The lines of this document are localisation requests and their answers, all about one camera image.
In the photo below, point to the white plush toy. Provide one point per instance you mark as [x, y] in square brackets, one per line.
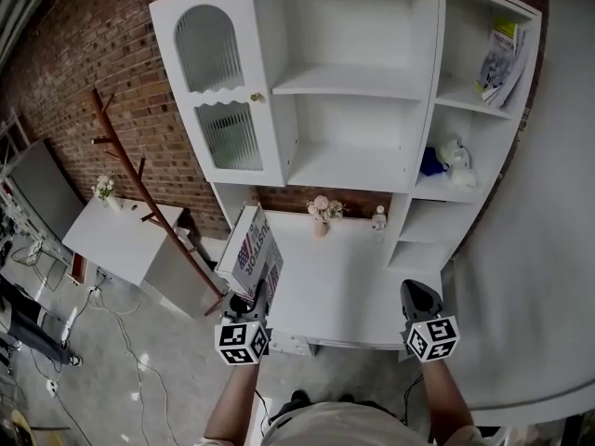
[453, 151]

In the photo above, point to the person's black shoe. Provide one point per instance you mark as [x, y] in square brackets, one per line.
[300, 396]
[347, 398]

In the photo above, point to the striped flag cover book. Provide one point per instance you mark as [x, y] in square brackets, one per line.
[253, 253]

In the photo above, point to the person's left forearm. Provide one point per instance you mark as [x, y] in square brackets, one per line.
[232, 402]

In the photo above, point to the white drawer front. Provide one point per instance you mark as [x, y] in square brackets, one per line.
[290, 342]

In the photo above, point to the small white table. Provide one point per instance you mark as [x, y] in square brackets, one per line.
[116, 240]

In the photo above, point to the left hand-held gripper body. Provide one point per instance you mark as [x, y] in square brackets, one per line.
[237, 342]

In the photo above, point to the white ribbed glass cabinet door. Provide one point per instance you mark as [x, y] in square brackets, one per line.
[272, 147]

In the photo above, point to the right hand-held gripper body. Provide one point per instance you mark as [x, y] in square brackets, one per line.
[432, 339]

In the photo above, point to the brown wooden coat rack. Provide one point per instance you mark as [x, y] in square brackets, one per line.
[216, 300]

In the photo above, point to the white table top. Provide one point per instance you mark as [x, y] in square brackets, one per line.
[344, 286]

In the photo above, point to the gold door knob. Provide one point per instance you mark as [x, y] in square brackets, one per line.
[256, 97]

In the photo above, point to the pink vase with pale flowers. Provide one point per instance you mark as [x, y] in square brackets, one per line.
[321, 228]

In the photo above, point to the blue cloth item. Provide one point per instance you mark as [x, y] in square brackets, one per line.
[432, 163]

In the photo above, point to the grey flat panel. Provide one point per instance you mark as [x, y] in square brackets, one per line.
[42, 188]

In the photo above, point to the white wooden cabinet with shelves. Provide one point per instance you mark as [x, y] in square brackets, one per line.
[348, 79]

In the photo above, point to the person's right forearm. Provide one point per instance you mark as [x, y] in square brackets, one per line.
[446, 397]

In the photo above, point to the white power strip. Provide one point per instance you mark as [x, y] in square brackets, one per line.
[94, 290]
[52, 387]

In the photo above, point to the person's black right shoe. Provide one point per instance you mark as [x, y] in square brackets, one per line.
[347, 398]

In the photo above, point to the person's beige shirt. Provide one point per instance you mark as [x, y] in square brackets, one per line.
[348, 428]

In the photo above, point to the yellow round object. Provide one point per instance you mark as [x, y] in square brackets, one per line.
[21, 430]

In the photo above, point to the person's black left shoe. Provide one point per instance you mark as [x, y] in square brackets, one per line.
[300, 396]

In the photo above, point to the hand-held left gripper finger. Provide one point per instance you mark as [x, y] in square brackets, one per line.
[262, 300]

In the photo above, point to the crumpled white bag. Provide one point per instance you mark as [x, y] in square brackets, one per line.
[465, 177]

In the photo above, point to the white vase with flowers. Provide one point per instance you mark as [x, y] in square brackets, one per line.
[114, 202]

